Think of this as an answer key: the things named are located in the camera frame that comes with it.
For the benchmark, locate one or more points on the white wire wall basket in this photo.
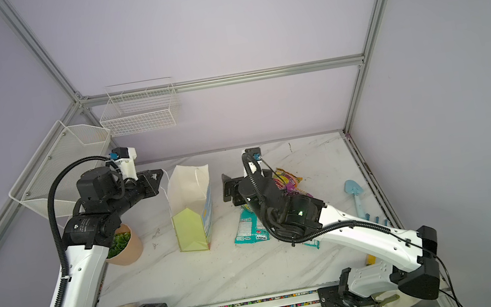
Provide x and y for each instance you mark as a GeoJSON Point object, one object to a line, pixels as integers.
{"type": "Point", "coordinates": [141, 106]}

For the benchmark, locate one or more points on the white green-fingered glove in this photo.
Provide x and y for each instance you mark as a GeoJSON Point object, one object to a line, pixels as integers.
{"type": "Point", "coordinates": [395, 298]}

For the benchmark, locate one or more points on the purple grape candy bag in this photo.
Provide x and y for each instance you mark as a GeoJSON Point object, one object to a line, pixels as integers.
{"type": "Point", "coordinates": [304, 193]}

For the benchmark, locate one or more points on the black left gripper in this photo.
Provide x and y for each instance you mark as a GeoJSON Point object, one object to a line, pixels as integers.
{"type": "Point", "coordinates": [151, 187]}

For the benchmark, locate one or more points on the potted green plant cup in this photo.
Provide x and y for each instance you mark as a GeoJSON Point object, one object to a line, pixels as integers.
{"type": "Point", "coordinates": [126, 247]}

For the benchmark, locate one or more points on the white mesh two-tier shelf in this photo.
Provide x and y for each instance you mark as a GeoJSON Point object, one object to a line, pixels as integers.
{"type": "Point", "coordinates": [63, 145]}

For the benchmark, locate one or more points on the blue toy rake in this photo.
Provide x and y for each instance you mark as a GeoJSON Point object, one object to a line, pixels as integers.
{"type": "Point", "coordinates": [371, 259]}

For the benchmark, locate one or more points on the red Fox's fruits candy bag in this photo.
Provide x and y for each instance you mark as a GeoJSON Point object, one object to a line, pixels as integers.
{"type": "Point", "coordinates": [286, 180]}

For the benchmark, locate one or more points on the teal snack pack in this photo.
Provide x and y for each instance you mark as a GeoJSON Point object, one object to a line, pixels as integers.
{"type": "Point", "coordinates": [250, 230]}
{"type": "Point", "coordinates": [313, 243]}

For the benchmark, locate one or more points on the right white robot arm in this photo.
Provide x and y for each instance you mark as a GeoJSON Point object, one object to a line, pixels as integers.
{"type": "Point", "coordinates": [406, 260]}

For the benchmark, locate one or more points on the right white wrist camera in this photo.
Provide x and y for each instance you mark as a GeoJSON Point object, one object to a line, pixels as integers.
{"type": "Point", "coordinates": [253, 159]}

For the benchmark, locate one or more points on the floral paper gift bag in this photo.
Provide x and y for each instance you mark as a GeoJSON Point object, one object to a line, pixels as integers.
{"type": "Point", "coordinates": [190, 200]}

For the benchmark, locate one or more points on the light blue toy shovel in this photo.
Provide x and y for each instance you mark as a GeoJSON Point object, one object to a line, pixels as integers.
{"type": "Point", "coordinates": [352, 188]}

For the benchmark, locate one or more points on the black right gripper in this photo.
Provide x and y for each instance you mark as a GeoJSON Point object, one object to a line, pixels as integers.
{"type": "Point", "coordinates": [237, 188]}

